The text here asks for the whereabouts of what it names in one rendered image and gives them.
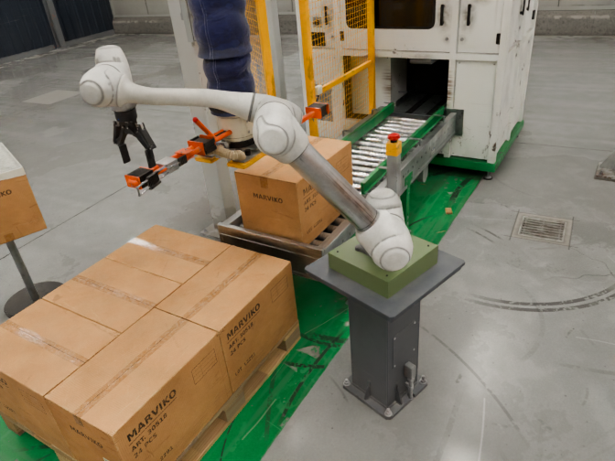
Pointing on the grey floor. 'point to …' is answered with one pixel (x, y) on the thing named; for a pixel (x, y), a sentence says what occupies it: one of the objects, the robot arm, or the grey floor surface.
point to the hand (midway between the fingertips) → (138, 161)
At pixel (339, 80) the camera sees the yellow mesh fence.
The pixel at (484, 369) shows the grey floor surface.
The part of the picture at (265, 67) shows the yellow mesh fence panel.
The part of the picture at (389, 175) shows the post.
